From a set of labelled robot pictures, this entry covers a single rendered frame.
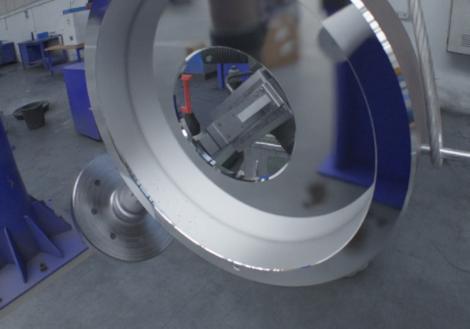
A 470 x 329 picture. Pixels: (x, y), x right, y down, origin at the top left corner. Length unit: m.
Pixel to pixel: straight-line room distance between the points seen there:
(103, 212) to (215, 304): 1.04
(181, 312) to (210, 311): 0.13
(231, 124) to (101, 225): 0.31
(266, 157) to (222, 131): 0.88
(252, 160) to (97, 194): 1.07
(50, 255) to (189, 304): 0.87
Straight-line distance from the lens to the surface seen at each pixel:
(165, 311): 1.52
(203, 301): 1.53
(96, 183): 0.58
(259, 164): 1.52
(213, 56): 1.36
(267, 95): 0.70
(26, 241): 1.95
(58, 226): 2.07
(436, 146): 0.23
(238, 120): 0.66
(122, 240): 0.55
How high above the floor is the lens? 1.22
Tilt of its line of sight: 27 degrees down
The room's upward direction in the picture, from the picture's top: 3 degrees counter-clockwise
